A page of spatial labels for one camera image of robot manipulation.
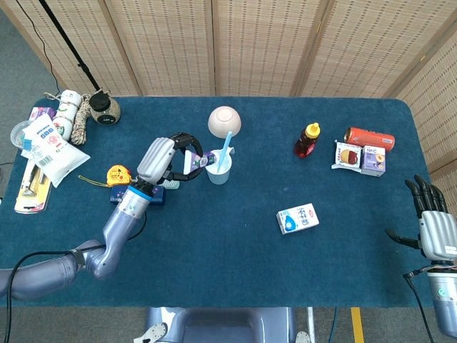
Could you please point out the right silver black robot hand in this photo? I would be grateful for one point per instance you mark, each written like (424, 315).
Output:
(437, 232)

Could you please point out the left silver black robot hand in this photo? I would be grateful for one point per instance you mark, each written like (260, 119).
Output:
(155, 160)

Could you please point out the purple toothpaste tube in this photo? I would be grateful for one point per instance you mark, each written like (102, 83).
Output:
(196, 160)

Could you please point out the light blue toothbrush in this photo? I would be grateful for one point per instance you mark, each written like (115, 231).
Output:
(225, 150)

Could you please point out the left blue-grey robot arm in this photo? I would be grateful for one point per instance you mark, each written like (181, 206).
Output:
(118, 221)

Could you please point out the cream upturned bowl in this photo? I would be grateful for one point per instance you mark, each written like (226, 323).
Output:
(224, 121)

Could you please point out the purple NFC juice carton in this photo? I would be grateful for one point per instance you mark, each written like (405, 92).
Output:
(373, 160)

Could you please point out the white milk carton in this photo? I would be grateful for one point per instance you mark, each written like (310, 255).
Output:
(298, 218)

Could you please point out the clear plastic cup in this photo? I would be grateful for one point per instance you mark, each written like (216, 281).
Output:
(17, 134)

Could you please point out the yellow tape measure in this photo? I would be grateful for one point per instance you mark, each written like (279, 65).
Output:
(119, 176)

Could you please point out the dark blue floral box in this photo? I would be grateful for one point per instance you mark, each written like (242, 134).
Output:
(118, 196)

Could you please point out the glass jar black lid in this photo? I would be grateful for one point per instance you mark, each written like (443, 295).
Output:
(105, 109)

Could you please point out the white salt bag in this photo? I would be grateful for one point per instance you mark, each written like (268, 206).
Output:
(53, 153)

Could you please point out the white roll tied with twine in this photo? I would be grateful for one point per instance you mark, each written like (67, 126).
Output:
(66, 110)

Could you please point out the orange drink can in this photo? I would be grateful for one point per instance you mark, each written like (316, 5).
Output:
(371, 138)

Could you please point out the white fruit snack packet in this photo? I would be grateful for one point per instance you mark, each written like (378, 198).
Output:
(348, 157)

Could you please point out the blue table cloth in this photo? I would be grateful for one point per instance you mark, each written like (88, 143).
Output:
(228, 264)

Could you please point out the purple packet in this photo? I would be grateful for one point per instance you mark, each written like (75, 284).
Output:
(37, 113)

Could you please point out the razor blister pack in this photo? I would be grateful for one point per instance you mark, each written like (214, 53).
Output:
(30, 194)

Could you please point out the black stand pole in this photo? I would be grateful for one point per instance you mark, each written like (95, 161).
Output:
(68, 43)

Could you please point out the honey bear bottle yellow cap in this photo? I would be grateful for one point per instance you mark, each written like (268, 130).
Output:
(305, 144)

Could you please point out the bamboo folding screen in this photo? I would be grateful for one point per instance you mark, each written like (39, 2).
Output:
(257, 46)

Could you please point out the blue-grey robot torso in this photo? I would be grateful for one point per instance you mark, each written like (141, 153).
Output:
(221, 325)

